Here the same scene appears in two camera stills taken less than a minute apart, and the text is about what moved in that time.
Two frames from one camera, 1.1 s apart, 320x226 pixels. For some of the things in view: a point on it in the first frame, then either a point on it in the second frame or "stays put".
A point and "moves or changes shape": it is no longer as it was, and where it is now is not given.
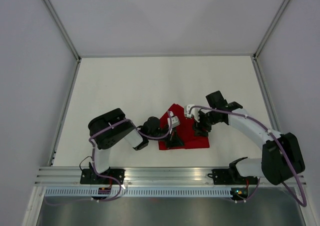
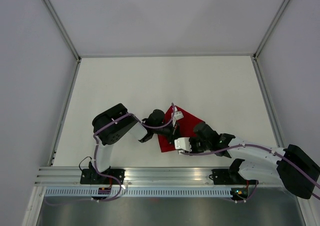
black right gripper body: (205, 121) to (197, 145)
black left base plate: (88, 176) stays put
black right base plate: (224, 176) stays put
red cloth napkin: (190, 139) moves or changes shape
